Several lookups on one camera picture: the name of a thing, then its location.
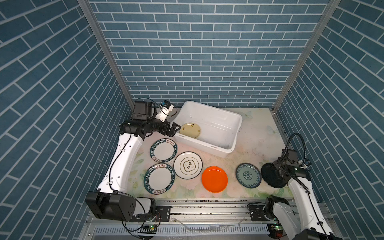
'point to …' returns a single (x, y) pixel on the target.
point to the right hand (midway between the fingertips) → (283, 167)
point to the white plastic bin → (206, 129)
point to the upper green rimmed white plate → (163, 150)
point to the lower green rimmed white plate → (159, 179)
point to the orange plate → (214, 179)
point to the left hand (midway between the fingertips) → (173, 122)
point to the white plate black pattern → (188, 165)
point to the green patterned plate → (248, 175)
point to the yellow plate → (190, 129)
